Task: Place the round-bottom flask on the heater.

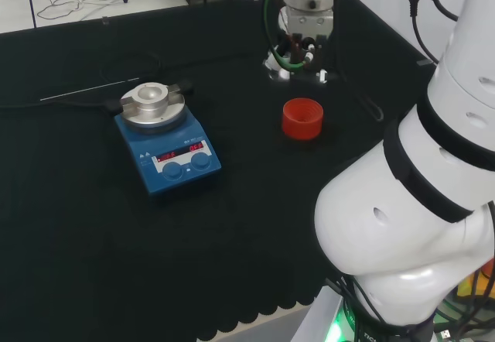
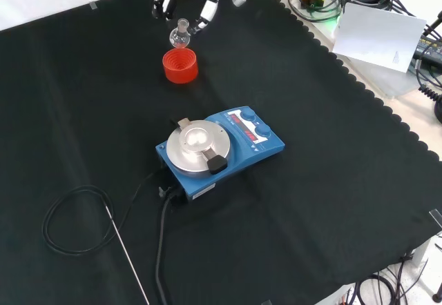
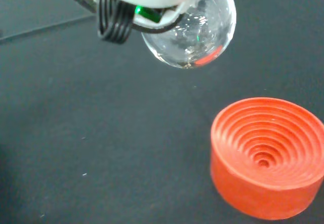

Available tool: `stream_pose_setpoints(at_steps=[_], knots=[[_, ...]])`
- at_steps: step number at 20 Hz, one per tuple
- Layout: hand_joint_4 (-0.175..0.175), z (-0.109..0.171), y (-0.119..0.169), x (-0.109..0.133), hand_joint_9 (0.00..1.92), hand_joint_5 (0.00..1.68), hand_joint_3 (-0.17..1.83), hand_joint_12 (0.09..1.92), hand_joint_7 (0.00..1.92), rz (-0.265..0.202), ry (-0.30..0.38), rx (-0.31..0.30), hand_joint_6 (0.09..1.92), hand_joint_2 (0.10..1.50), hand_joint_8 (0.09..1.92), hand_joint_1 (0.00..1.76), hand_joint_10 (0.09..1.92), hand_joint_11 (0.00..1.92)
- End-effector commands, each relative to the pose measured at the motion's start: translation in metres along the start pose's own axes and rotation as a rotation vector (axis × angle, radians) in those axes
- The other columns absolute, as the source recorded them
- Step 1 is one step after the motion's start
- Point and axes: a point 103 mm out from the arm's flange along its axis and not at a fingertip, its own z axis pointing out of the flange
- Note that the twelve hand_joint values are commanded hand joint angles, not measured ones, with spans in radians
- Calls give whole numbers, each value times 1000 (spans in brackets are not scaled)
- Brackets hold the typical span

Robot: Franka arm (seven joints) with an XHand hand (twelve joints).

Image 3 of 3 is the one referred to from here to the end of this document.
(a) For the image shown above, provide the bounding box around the black bench cloth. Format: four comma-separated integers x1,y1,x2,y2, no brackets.
0,0,324,224

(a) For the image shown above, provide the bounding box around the orange ridged flask support ring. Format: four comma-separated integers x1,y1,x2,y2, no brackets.
210,97,324,221

